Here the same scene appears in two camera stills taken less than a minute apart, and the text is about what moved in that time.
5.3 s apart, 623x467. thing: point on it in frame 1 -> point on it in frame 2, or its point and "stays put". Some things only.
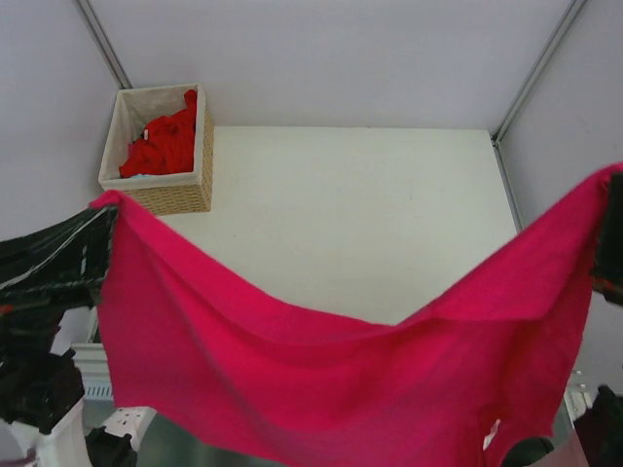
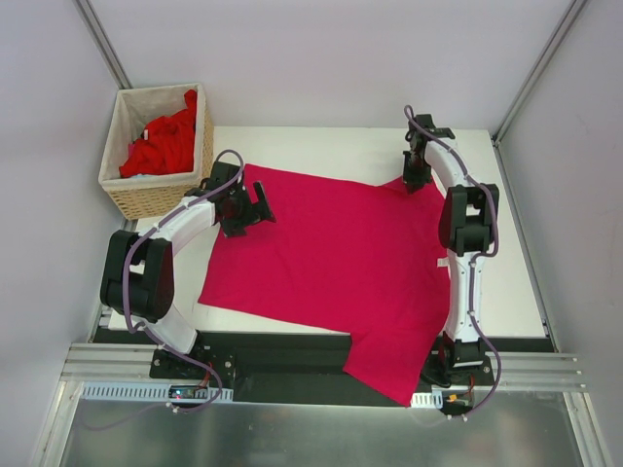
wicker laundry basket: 159,154 stays put
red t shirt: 166,144 stays put
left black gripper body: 68,254 -> 256,205
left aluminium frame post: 103,45 stays put
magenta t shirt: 231,377 -> 366,259
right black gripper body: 609,243 -> 417,171
